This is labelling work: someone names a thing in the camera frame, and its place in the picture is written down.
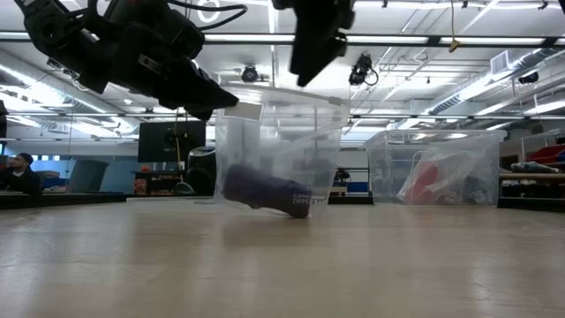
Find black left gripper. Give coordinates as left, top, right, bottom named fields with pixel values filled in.
left=108, top=21, right=240, bottom=122

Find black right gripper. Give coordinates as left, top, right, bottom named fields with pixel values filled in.
left=271, top=0, right=357, bottom=88

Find clear plastic zip bag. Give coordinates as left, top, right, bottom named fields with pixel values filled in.
left=213, top=85, right=352, bottom=221

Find blue elastic bandage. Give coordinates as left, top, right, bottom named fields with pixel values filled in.
left=222, top=163, right=313, bottom=219

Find clear plastic storage bin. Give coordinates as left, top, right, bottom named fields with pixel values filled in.
left=364, top=129, right=508, bottom=208

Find black monitor screen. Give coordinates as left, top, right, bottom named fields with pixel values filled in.
left=137, top=120, right=207, bottom=163

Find yellow hanging tag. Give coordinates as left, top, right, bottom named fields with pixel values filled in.
left=448, top=0, right=463, bottom=54

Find red item in bin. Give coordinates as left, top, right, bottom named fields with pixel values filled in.
left=403, top=161, right=439, bottom=204

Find crumpled clear plastic bag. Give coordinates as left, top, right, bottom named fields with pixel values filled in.
left=396, top=148, right=500, bottom=207

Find person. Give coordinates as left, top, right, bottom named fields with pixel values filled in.
left=0, top=152, right=44, bottom=198

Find wooden workbench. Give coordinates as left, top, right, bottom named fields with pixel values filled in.
left=498, top=171, right=565, bottom=183

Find red storage bin rack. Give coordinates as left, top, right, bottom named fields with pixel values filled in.
left=524, top=144, right=565, bottom=165

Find round black ceiling camera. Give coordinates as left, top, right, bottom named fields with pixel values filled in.
left=240, top=64, right=260, bottom=84

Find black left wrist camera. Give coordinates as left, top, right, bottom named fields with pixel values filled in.
left=132, top=2, right=207, bottom=61

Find yellow handled broom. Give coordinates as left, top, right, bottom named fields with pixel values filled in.
left=174, top=136, right=196, bottom=195

